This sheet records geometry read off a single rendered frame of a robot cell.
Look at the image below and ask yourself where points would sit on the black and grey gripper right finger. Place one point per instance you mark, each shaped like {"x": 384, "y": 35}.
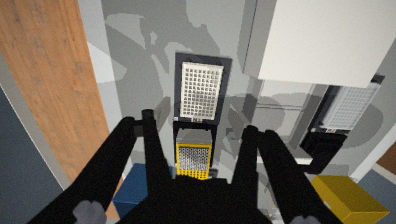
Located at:
{"x": 297, "y": 200}

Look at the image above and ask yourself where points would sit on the blue open-top bin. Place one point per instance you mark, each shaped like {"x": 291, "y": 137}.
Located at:
{"x": 132, "y": 190}

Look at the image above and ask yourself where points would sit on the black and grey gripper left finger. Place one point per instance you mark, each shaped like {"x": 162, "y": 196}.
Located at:
{"x": 87, "y": 199}

